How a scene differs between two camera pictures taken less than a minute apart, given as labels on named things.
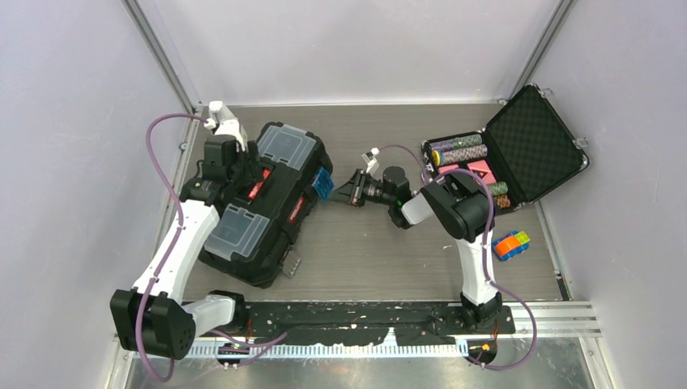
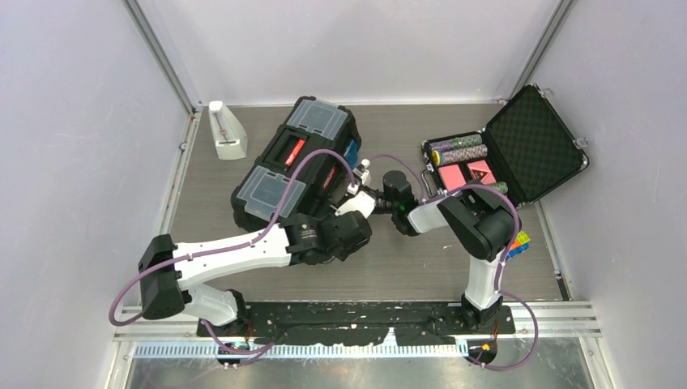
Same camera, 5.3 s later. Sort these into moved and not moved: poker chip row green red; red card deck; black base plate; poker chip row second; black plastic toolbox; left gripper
Moved: black plastic toolbox; left gripper
Not moved: red card deck; black base plate; poker chip row second; poker chip row green red
